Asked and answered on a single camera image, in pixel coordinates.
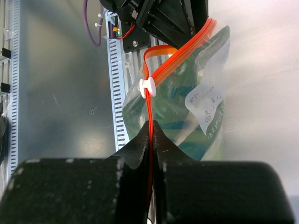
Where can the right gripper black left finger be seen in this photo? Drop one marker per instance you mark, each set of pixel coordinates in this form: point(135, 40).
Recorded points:
point(111, 190)

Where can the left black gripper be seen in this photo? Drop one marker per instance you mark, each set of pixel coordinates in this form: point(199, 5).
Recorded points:
point(174, 22)

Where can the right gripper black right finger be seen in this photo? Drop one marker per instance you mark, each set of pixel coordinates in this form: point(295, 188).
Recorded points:
point(215, 192)

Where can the clear zip bag orange zipper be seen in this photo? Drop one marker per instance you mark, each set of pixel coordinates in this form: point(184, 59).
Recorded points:
point(182, 93)

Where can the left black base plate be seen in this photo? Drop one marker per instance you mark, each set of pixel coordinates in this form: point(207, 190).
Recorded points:
point(136, 40)

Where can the aluminium mounting rail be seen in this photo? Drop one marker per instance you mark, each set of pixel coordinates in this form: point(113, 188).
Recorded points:
point(133, 62)

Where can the white slotted cable duct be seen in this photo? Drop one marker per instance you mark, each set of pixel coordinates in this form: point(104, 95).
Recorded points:
point(117, 85)

